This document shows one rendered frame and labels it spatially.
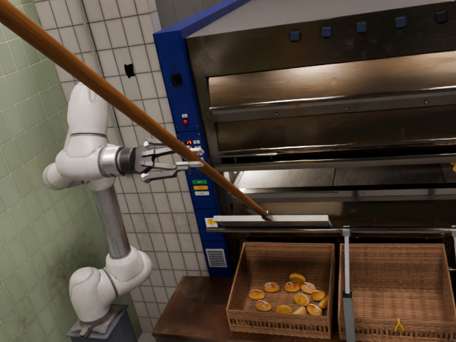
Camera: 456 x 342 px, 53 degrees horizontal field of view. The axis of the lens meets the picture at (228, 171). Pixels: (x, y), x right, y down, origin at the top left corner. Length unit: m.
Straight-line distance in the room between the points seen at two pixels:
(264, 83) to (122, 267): 1.16
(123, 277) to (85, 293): 0.18
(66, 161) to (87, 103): 0.18
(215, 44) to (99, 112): 1.17
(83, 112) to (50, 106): 1.45
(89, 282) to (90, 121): 1.00
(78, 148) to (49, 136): 1.43
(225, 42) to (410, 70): 0.91
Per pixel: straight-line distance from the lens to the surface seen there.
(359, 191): 2.61
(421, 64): 2.39
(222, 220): 2.25
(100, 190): 2.00
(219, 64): 2.46
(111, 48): 2.69
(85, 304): 2.23
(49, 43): 0.76
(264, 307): 2.73
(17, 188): 2.59
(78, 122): 1.39
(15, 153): 2.60
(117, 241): 2.15
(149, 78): 2.63
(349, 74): 2.38
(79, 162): 1.37
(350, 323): 2.36
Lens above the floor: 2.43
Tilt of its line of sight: 24 degrees down
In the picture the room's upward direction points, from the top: 11 degrees counter-clockwise
